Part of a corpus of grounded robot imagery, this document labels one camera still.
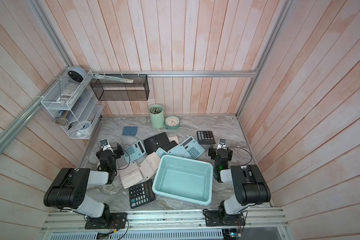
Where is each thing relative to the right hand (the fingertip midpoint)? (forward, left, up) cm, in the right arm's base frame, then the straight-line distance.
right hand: (220, 145), depth 94 cm
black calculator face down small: (0, +33, -1) cm, 33 cm away
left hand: (-4, +69, +2) cm, 70 cm away
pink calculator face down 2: (-15, +44, -2) cm, 47 cm away
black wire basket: (+36, +77, +17) cm, 87 cm away
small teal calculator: (-5, +38, -1) cm, 38 cm away
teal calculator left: (-3, +57, -4) cm, 57 cm away
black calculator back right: (+9, +8, -5) cm, 13 cm away
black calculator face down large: (+1, +45, -1) cm, 45 cm away
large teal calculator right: (+1, +17, -5) cm, 18 cm away
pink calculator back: (+8, +31, -4) cm, 32 cm away
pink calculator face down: (-19, +56, -2) cm, 59 cm away
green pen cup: (+19, +42, +8) cm, 47 cm away
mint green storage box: (-20, +23, -7) cm, 31 cm away
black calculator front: (-30, +47, -4) cm, 56 cm away
